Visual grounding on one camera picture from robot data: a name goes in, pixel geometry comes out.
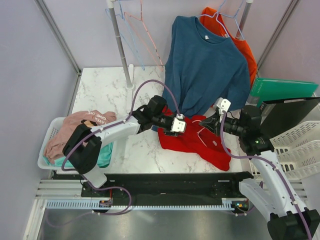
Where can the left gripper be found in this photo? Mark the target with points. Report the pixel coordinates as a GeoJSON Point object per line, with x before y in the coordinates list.
{"type": "Point", "coordinates": [170, 133]}

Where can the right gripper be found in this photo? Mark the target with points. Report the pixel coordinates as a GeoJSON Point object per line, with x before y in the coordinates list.
{"type": "Point", "coordinates": [213, 123]}

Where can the red t shirt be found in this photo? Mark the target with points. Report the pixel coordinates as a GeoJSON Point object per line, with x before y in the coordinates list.
{"type": "Point", "coordinates": [199, 140]}

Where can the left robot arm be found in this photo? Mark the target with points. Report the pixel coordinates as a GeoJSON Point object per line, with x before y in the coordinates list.
{"type": "Point", "coordinates": [84, 145]}

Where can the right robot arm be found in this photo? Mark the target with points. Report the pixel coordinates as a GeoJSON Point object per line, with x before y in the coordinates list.
{"type": "Point", "coordinates": [287, 216]}

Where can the blue t shirt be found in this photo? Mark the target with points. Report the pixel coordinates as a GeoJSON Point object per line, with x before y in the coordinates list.
{"type": "Point", "coordinates": [202, 67]}

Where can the mint green t shirt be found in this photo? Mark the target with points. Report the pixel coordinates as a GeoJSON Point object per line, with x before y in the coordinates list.
{"type": "Point", "coordinates": [103, 161]}

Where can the orange t shirt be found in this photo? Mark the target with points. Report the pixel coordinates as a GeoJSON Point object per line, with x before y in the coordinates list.
{"type": "Point", "coordinates": [218, 27]}

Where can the blue hanger holding shirts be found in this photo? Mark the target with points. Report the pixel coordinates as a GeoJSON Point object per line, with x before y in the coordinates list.
{"type": "Point", "coordinates": [230, 15]}

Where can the pink printed t shirt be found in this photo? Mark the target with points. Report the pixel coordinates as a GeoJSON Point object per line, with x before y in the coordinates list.
{"type": "Point", "coordinates": [53, 151]}

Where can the green binder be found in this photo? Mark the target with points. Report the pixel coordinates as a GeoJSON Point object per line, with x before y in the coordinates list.
{"type": "Point", "coordinates": [269, 89]}

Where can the black binder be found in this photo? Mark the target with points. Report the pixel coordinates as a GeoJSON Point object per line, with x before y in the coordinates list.
{"type": "Point", "coordinates": [281, 115]}

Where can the white slotted tray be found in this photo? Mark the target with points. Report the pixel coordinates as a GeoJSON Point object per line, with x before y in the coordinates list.
{"type": "Point", "coordinates": [298, 150]}

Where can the white plastic laundry basket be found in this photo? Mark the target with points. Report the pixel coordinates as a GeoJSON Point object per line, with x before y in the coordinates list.
{"type": "Point", "coordinates": [53, 129]}

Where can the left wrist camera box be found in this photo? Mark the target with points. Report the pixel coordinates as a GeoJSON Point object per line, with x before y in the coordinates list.
{"type": "Point", "coordinates": [178, 124]}

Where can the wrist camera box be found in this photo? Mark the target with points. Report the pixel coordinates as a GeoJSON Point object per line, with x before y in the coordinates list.
{"type": "Point", "coordinates": [178, 124]}
{"type": "Point", "coordinates": [222, 105]}

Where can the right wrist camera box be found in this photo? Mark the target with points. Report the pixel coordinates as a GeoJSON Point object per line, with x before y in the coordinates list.
{"type": "Point", "coordinates": [222, 105]}

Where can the light blue wire hanger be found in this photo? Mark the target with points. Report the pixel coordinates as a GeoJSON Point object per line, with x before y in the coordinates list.
{"type": "Point", "coordinates": [126, 33]}

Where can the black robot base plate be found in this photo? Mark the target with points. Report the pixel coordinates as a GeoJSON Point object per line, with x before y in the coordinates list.
{"type": "Point", "coordinates": [170, 188]}

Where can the white cable duct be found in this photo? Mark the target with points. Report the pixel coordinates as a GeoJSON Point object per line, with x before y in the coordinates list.
{"type": "Point", "coordinates": [97, 204]}

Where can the aluminium frame post right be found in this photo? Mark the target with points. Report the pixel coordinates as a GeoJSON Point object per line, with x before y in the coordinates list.
{"type": "Point", "coordinates": [293, 4]}

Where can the aluminium frame post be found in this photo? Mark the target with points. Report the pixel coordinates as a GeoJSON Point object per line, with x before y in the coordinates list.
{"type": "Point", "coordinates": [49, 18]}
{"type": "Point", "coordinates": [293, 4]}

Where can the aluminium frame post left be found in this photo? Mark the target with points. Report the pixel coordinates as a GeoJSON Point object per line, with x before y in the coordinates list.
{"type": "Point", "coordinates": [49, 18]}

